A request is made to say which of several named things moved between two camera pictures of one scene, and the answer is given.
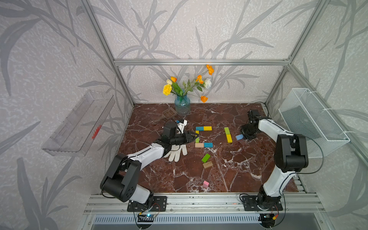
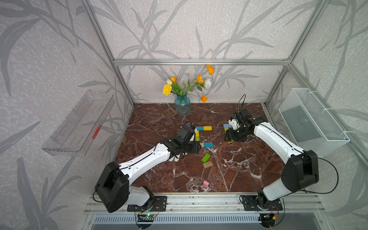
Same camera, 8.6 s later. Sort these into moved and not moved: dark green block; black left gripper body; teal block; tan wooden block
Moved: black left gripper body
Not moved: tan wooden block; dark green block; teal block
